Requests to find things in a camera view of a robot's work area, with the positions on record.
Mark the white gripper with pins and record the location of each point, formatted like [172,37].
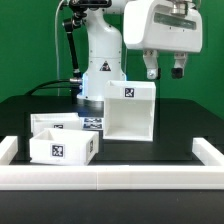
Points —
[150,24]

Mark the white drawer cabinet box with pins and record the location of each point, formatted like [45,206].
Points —
[129,108]

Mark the white drawer tray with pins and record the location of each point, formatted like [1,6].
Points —
[69,121]
[64,147]

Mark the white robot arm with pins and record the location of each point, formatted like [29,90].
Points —
[114,17]

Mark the marker sheet on table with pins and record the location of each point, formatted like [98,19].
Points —
[92,123]

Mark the white U-shaped table fence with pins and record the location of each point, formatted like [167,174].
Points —
[208,175]

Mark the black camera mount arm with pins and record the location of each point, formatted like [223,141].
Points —
[73,40]

